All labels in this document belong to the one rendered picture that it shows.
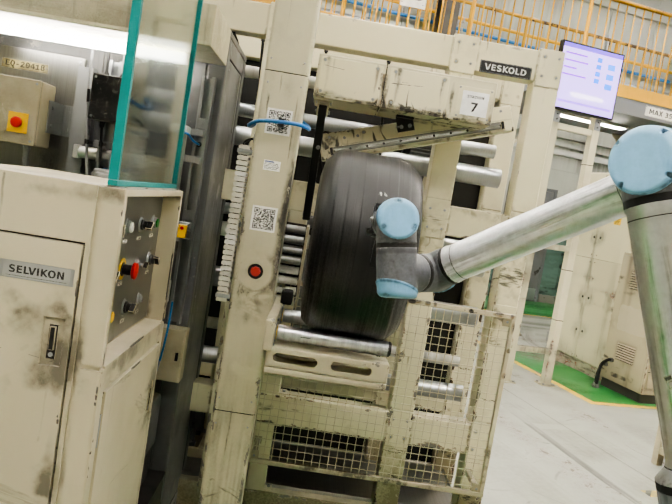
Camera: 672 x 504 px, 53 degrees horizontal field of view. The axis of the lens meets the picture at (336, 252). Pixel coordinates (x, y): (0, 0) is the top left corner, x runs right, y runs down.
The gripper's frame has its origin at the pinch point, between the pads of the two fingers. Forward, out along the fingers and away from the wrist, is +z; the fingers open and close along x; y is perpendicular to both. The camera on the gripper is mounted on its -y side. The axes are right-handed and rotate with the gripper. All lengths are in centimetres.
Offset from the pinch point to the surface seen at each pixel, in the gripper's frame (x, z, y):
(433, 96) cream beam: -14, 42, 52
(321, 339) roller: 10.5, 18.2, -31.2
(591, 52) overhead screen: -181, 360, 204
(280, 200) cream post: 29.2, 21.3, 7.4
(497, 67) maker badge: -40, 71, 76
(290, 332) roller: 19.8, 18.2, -30.6
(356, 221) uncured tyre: 6.8, 2.4, 3.2
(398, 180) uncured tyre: -3.4, 9.0, 17.2
